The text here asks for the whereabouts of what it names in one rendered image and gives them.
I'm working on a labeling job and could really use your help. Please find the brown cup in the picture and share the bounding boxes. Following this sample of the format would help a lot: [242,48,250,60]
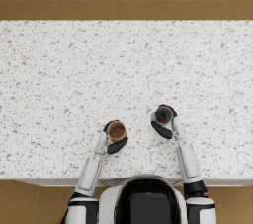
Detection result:
[107,121,127,144]

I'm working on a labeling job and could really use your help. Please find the robot body with black front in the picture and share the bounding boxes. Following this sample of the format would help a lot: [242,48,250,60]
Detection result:
[98,174,189,224]

